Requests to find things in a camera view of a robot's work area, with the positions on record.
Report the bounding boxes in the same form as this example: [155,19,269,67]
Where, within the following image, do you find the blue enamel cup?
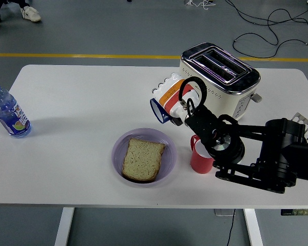
[149,98,170,125]

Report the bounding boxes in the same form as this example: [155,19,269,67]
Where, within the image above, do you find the slice of toast bread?
[121,137,166,183]

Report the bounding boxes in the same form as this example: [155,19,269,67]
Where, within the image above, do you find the red enamel cup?
[189,134,216,174]

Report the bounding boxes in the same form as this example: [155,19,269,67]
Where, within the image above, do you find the purple round plate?
[111,128,178,188]

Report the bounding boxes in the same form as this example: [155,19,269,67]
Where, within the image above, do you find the cream and chrome toaster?
[179,42,263,121]

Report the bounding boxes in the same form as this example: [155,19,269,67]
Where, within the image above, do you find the grey box under table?
[214,209,236,217]

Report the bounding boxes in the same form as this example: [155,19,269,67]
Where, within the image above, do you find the white table leg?
[54,207,75,246]
[243,208,264,246]

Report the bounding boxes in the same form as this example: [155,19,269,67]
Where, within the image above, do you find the clear bottle with blue cap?
[0,80,32,139]

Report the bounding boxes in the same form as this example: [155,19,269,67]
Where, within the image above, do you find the silver metal toast rack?
[290,112,308,141]

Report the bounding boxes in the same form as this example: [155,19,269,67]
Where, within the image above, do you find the black table control panel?
[280,209,308,216]

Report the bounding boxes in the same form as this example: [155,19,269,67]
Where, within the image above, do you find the person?
[0,0,42,37]

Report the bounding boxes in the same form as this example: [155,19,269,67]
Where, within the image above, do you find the thin black hanging cable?
[225,209,237,246]

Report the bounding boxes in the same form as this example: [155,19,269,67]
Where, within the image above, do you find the white floor cables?
[183,0,216,11]

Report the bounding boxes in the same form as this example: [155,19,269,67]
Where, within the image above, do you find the black floor cable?
[224,0,308,59]

